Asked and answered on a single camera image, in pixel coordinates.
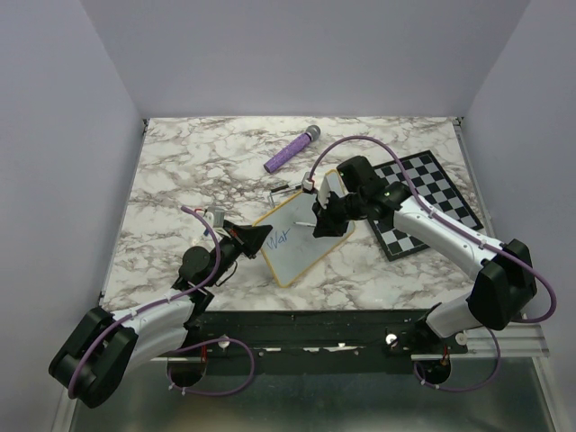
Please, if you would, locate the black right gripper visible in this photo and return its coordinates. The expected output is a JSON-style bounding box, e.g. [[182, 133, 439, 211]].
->
[[311, 189, 365, 238]]

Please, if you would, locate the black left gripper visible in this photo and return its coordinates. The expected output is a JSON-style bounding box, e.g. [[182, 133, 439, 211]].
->
[[205, 220, 273, 287]]

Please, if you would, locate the white marker pen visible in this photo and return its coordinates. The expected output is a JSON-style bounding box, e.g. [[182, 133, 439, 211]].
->
[[294, 221, 315, 228]]

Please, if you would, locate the yellow framed whiteboard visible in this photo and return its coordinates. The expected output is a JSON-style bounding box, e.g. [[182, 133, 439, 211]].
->
[[253, 192, 356, 287]]

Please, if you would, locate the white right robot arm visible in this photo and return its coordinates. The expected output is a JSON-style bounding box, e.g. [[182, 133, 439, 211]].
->
[[312, 157, 536, 353]]

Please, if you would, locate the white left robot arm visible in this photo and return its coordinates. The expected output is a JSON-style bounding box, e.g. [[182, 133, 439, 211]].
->
[[49, 221, 273, 408]]

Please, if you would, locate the purple glitter microphone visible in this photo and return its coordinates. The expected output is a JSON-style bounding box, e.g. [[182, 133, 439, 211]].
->
[[264, 125, 321, 174]]

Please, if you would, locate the black white chessboard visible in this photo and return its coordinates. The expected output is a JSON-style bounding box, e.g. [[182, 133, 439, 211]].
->
[[366, 150, 485, 262]]

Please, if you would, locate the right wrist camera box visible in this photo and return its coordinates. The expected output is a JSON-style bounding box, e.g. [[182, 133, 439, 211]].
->
[[301, 170, 345, 209]]

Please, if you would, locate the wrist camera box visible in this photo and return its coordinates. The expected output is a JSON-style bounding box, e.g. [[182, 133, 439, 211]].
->
[[301, 170, 345, 209], [204, 206, 225, 230]]

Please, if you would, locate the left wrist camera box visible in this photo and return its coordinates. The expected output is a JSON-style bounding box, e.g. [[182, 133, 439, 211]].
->
[[204, 206, 225, 230]]

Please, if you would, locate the wire whiteboard stand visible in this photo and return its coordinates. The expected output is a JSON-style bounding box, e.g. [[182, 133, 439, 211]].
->
[[265, 184, 302, 208]]

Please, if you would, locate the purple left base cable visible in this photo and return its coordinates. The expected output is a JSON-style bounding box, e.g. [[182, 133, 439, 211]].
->
[[166, 337, 256, 397]]

